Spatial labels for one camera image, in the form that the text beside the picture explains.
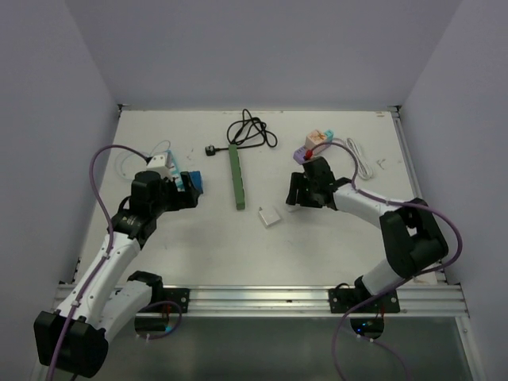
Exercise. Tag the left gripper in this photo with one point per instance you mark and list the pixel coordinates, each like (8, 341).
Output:
(184, 199)

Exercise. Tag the pink cube adapter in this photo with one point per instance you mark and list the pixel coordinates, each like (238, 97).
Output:
(314, 138)

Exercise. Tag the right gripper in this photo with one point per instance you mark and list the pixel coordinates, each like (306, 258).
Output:
(297, 182)

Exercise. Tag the teal small plug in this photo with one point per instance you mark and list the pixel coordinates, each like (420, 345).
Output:
(328, 135)

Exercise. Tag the white USB charger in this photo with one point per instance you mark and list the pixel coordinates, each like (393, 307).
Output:
(269, 216)

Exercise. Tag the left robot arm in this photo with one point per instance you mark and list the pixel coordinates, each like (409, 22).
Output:
(76, 337)

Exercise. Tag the teal power strip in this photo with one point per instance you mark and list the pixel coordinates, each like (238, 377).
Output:
(175, 172)

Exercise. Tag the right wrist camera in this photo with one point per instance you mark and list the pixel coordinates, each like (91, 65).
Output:
(308, 155)

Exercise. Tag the blue cube socket adapter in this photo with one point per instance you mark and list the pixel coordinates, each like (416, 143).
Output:
(196, 179)

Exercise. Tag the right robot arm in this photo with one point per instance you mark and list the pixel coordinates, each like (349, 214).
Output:
(412, 239)

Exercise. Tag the aluminium front rail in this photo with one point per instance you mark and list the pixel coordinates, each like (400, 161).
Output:
(420, 301)

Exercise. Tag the purple power strip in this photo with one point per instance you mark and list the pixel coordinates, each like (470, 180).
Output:
(300, 153)

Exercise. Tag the white Honor charger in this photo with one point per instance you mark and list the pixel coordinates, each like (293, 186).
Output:
(293, 207)

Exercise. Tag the green power strip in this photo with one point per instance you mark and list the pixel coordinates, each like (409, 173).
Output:
(235, 167)

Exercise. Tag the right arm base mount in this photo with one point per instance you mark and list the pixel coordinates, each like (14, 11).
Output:
(343, 297)

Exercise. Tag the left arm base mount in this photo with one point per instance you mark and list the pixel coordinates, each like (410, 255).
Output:
(174, 299)

